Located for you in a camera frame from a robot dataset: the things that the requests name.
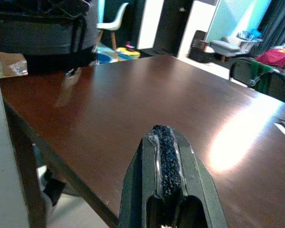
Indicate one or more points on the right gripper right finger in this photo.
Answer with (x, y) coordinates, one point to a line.
(199, 180)

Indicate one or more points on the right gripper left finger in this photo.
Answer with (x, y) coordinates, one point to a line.
(135, 190)

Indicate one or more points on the dark brown wooden table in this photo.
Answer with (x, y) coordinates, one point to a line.
(133, 95)

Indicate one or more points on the black metal chair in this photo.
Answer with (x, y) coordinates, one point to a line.
(240, 71)
(280, 85)

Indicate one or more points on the green garment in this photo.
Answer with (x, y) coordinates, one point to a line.
(263, 76)

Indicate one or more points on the yellow and blue toy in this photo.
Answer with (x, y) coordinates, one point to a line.
(128, 52)

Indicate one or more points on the red blanket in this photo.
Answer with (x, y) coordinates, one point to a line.
(275, 57)

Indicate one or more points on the blue items on armchair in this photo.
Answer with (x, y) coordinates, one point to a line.
(250, 35)

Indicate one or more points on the dark door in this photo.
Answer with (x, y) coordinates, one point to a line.
(171, 28)

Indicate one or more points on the white plastic chair wooden legs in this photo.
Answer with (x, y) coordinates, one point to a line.
(116, 21)

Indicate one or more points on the flat brown cardboard box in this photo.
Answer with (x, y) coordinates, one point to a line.
(12, 64)

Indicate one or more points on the dark teal curtain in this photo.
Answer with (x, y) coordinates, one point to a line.
(280, 21)

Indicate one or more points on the large black fabric object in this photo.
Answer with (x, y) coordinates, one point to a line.
(38, 35)

